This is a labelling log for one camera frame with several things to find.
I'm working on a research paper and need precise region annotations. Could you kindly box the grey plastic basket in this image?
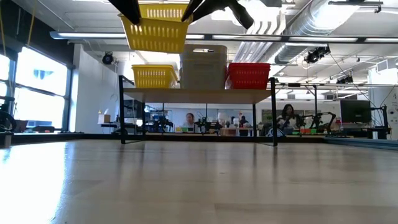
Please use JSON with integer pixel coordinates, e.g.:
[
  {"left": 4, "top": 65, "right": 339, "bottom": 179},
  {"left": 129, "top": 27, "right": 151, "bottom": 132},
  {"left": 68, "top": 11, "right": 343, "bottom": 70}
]
[
  {"left": 179, "top": 58, "right": 228, "bottom": 90},
  {"left": 180, "top": 44, "right": 228, "bottom": 54},
  {"left": 180, "top": 52, "right": 228, "bottom": 60}
]

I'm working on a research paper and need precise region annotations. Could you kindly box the wooden shelf with black legs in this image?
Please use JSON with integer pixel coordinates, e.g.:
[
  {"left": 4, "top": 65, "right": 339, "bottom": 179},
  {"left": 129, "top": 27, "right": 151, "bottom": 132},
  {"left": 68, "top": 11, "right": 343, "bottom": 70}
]
[{"left": 118, "top": 75, "right": 279, "bottom": 147}]

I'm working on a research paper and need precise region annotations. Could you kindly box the black monitor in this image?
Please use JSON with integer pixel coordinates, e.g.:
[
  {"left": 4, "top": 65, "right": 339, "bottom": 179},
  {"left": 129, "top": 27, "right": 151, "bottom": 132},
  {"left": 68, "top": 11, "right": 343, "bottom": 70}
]
[{"left": 340, "top": 99, "right": 373, "bottom": 124}]

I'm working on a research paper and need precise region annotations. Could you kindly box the large window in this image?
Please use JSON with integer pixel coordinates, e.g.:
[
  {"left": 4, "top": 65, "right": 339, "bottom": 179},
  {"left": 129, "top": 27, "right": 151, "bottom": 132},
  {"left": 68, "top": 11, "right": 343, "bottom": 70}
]
[{"left": 0, "top": 46, "right": 74, "bottom": 133}]

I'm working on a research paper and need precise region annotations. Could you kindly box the black ceiling camera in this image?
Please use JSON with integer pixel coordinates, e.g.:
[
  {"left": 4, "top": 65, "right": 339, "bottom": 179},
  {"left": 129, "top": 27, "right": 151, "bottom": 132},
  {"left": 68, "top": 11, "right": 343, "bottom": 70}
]
[
  {"left": 101, "top": 51, "right": 114, "bottom": 65},
  {"left": 303, "top": 45, "right": 331, "bottom": 65}
]

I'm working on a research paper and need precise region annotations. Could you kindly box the black aluminium table frame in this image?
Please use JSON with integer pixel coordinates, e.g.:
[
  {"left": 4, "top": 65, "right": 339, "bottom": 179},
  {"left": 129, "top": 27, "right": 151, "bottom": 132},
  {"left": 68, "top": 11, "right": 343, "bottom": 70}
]
[{"left": 0, "top": 132, "right": 398, "bottom": 152}]

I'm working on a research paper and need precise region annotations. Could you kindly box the silver ventilation duct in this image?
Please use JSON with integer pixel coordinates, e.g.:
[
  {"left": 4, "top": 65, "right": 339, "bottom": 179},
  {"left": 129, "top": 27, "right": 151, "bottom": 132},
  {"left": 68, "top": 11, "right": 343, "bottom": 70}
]
[{"left": 275, "top": 0, "right": 363, "bottom": 65}]

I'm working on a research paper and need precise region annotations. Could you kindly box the black overhead frame beam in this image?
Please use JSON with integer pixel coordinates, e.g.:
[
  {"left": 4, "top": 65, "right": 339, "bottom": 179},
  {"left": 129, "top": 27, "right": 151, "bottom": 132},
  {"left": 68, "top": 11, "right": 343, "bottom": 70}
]
[{"left": 49, "top": 30, "right": 398, "bottom": 45}]

